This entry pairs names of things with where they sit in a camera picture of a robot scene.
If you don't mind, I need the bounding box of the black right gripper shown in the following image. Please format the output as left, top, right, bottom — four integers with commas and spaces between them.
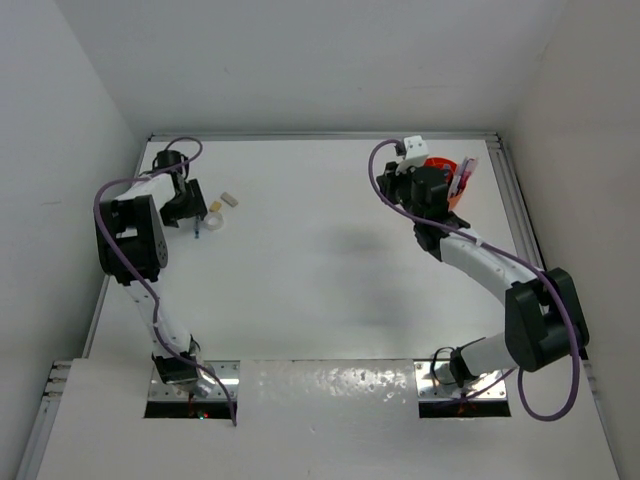
378, 158, 423, 223

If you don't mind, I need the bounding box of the beige eraser block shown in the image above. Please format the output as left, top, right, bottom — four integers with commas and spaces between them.
220, 192, 239, 208

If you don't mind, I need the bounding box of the orange highlighter pen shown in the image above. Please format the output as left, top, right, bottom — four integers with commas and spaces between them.
448, 157, 478, 199

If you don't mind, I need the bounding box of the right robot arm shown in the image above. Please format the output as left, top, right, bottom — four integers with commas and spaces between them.
369, 162, 590, 388

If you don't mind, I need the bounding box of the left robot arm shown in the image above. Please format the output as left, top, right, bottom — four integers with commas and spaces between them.
94, 148, 208, 389

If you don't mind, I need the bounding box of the orange round compartment container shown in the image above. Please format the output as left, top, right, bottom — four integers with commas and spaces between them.
424, 157, 469, 211

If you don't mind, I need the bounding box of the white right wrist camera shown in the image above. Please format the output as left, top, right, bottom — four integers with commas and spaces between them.
395, 135, 429, 175

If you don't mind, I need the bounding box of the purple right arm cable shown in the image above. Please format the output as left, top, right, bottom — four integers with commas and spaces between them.
368, 138, 584, 422

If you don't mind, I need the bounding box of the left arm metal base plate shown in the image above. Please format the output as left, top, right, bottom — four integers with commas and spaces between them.
147, 361, 240, 402

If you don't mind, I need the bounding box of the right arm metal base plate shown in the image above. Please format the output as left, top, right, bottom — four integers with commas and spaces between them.
414, 360, 507, 403

